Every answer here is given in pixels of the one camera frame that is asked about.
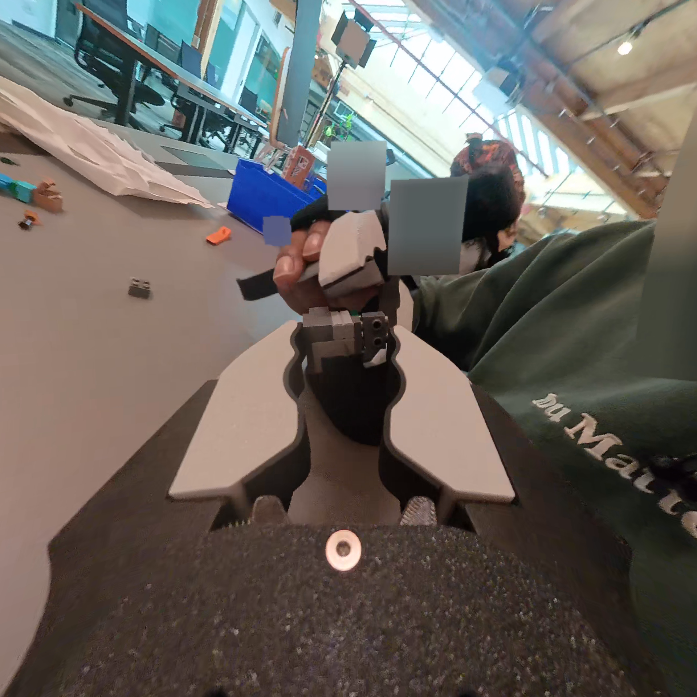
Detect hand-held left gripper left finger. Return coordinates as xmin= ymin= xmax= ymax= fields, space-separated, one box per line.
xmin=168 ymin=320 xmax=311 ymax=502

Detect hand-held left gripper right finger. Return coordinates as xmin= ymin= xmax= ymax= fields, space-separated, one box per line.
xmin=378 ymin=324 xmax=516 ymax=504

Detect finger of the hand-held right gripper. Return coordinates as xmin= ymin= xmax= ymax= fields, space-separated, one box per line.
xmin=318 ymin=209 xmax=388 ymax=299

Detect dark grey toy brick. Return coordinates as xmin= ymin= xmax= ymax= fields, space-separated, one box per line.
xmin=361 ymin=312 xmax=390 ymax=352

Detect grey toy brick stack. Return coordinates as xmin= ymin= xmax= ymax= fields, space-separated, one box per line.
xmin=301 ymin=306 xmax=364 ymax=375

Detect person's right hand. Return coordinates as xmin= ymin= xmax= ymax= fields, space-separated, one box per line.
xmin=274 ymin=199 xmax=333 ymax=317

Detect orange printed carton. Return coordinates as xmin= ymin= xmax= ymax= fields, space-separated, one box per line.
xmin=283 ymin=145 xmax=315 ymax=189

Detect blue plastic bin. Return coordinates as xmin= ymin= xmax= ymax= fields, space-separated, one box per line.
xmin=227 ymin=157 xmax=329 ymax=236

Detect person's head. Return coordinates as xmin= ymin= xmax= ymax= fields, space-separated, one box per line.
xmin=451 ymin=136 xmax=526 ymax=273

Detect person's green sweatshirt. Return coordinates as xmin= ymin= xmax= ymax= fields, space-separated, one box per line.
xmin=468 ymin=220 xmax=697 ymax=697

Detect grey building column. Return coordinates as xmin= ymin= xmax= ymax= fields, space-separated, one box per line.
xmin=277 ymin=0 xmax=323 ymax=160

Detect studio light panel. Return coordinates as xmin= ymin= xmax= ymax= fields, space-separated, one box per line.
xmin=330 ymin=10 xmax=378 ymax=70

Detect brown top office table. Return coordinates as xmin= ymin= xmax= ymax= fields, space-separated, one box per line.
xmin=73 ymin=3 xmax=271 ymax=152

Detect white crumpled plastic bag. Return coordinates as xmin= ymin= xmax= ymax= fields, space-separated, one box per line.
xmin=0 ymin=75 xmax=217 ymax=211

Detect blue toy figure brown head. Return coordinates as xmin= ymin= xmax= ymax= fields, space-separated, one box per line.
xmin=0 ymin=172 xmax=64 ymax=214

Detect black office chair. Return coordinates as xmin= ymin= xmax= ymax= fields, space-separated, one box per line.
xmin=61 ymin=0 xmax=165 ymax=130

